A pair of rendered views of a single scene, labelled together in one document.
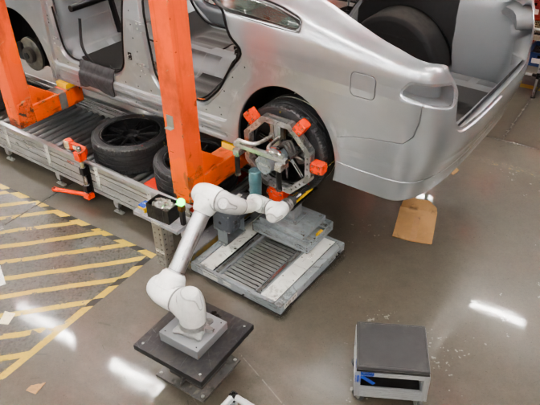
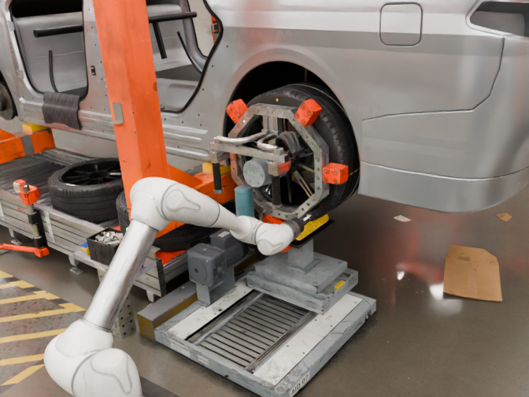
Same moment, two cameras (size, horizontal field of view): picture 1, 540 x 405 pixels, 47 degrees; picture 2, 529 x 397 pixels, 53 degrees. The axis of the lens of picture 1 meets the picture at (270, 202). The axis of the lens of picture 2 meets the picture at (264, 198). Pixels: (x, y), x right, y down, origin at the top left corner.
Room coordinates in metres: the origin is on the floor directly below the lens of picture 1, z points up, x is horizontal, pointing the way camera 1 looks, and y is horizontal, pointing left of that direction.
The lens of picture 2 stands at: (1.26, -0.09, 1.65)
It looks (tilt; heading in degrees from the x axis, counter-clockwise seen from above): 23 degrees down; 2
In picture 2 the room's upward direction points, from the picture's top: 3 degrees counter-clockwise
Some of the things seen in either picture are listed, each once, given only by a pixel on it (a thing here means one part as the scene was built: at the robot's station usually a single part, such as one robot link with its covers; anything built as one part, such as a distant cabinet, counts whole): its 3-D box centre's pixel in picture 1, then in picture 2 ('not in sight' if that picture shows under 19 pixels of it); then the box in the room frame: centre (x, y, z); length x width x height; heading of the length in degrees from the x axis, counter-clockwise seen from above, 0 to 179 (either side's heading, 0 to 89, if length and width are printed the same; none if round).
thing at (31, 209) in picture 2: (83, 173); (35, 220); (4.31, 1.52, 0.30); 0.09 x 0.05 x 0.50; 53
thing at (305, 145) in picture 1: (278, 153); (276, 162); (3.62, -0.07, 0.85); 0.54 x 0.07 x 0.54; 53
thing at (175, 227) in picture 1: (162, 216); (112, 259); (3.50, 0.75, 0.44); 0.43 x 0.17 x 0.03; 53
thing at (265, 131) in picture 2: (255, 133); (241, 129); (3.58, 0.09, 1.03); 0.19 x 0.18 x 0.11; 143
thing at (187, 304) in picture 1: (190, 304); (111, 384); (2.52, 0.46, 0.53); 0.18 x 0.16 x 0.22; 53
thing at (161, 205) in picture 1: (163, 208); (112, 246); (3.49, 0.74, 0.51); 0.20 x 0.14 x 0.13; 57
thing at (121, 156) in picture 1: (132, 143); (101, 187); (4.63, 1.17, 0.39); 0.66 x 0.66 x 0.24
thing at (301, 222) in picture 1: (292, 205); (300, 247); (3.76, -0.17, 0.32); 0.40 x 0.30 x 0.28; 53
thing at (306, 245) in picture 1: (292, 225); (301, 278); (3.76, -0.17, 0.13); 0.50 x 0.36 x 0.10; 53
